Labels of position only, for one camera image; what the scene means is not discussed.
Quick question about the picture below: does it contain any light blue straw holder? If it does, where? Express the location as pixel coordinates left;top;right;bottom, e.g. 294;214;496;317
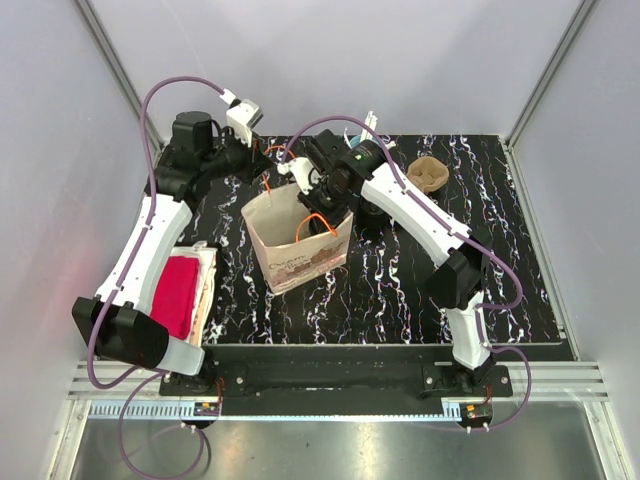
348;134;368;148

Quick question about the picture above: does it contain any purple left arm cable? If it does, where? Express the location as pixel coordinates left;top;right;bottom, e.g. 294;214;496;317
85;75;236;480

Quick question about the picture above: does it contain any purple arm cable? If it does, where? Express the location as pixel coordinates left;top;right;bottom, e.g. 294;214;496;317
279;115;532;432
85;75;236;480

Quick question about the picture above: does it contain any left aluminium frame post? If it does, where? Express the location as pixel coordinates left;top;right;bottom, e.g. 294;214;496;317
72;0;149;119

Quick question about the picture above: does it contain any pink folded cloth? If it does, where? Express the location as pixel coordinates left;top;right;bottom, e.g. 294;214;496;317
151;256;199;340

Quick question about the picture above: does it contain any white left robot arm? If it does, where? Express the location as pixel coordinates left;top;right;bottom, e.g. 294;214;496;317
72;102;271;396

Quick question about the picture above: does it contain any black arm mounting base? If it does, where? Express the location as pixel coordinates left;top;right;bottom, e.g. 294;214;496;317
159;345;513;419

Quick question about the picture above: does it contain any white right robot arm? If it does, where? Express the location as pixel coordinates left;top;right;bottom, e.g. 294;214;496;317
297;130;491;397

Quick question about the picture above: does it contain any aluminium frame post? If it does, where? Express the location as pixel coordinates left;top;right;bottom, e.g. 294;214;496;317
72;0;149;119
507;0;601;144

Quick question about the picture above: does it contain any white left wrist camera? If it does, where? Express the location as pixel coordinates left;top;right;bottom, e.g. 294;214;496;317
226;98;263;146

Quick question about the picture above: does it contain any printed paper takeout bag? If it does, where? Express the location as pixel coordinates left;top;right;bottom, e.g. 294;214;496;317
241;179;354;295

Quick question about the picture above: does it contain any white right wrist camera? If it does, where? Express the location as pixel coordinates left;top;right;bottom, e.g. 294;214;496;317
277;157;321;195

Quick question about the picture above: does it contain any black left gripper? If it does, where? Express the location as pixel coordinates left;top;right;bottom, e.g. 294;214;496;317
201;126;274;185

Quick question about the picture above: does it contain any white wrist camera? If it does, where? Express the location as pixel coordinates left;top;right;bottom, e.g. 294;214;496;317
226;98;263;146
277;157;321;195

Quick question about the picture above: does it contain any black paper coffee cup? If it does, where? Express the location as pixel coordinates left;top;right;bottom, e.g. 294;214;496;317
308;214;331;235

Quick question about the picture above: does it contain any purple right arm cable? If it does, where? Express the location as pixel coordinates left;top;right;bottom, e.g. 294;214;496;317
279;115;532;432

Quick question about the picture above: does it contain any right aluminium frame post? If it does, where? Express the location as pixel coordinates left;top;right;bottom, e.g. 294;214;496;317
507;0;601;144

